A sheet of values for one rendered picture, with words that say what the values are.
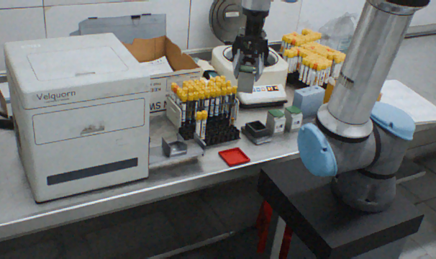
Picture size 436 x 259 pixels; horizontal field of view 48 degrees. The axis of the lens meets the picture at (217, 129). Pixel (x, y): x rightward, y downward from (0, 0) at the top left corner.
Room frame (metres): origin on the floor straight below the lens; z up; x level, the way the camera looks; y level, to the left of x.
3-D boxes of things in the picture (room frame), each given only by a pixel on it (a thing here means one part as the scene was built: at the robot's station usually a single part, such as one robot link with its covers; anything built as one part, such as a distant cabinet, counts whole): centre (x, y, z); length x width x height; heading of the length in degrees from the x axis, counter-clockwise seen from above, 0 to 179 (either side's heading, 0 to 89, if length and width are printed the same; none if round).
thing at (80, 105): (1.05, 0.34, 1.03); 0.31 x 0.27 x 0.30; 122
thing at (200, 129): (1.24, 0.02, 0.93); 0.17 x 0.09 x 0.11; 122
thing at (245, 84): (1.27, -0.07, 1.06); 0.05 x 0.04 x 0.06; 85
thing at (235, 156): (1.14, -0.05, 0.88); 0.07 x 0.07 x 0.01; 32
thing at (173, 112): (1.34, 0.06, 0.91); 0.20 x 0.10 x 0.07; 122
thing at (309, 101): (1.43, -0.28, 0.92); 0.10 x 0.07 x 0.10; 128
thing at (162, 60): (1.46, 0.25, 0.95); 0.29 x 0.25 x 0.15; 32
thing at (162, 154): (1.07, 0.13, 0.92); 0.21 x 0.07 x 0.05; 122
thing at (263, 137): (1.27, -0.12, 0.89); 0.09 x 0.05 x 0.04; 34
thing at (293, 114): (1.34, -0.23, 0.91); 0.05 x 0.04 x 0.07; 32
